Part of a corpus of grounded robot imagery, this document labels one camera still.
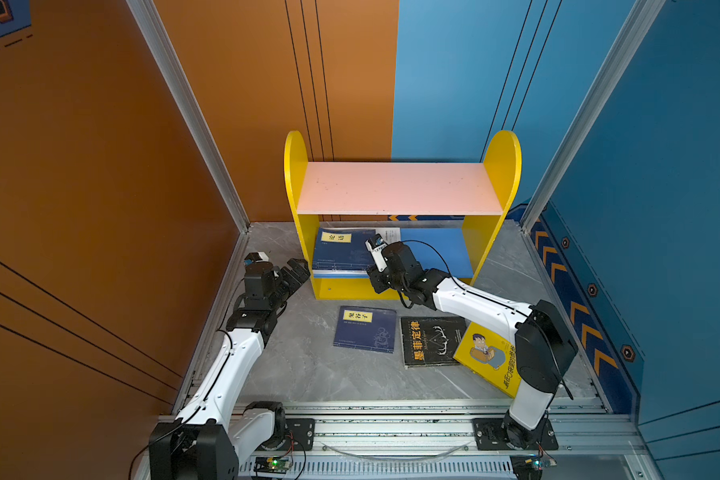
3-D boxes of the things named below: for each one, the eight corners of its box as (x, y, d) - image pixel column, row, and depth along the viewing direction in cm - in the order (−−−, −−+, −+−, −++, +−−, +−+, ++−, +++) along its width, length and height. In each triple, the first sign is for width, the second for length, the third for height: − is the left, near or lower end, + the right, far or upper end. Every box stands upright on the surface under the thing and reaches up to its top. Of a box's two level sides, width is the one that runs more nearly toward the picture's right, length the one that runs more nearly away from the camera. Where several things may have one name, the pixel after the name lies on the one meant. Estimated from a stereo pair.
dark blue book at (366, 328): (333, 346, 90) (332, 342, 88) (340, 309, 99) (339, 304, 96) (394, 352, 89) (394, 349, 87) (396, 314, 97) (396, 310, 95)
